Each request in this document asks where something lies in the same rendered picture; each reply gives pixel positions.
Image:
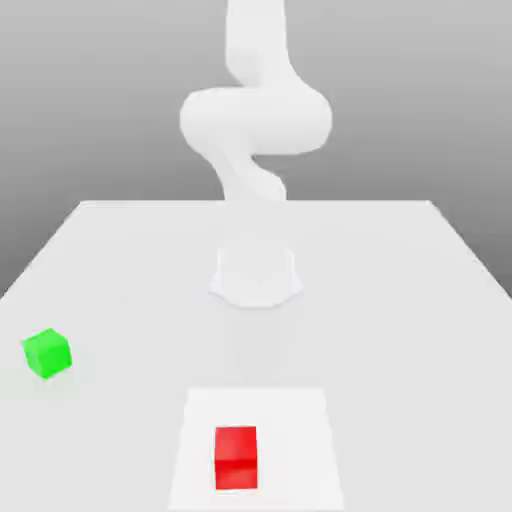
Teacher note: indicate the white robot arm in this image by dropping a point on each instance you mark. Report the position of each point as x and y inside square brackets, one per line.
[256, 120]

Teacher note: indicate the small red cube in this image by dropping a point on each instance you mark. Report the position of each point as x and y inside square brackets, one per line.
[235, 456]

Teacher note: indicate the small green cube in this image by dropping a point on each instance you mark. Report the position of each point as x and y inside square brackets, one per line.
[47, 353]

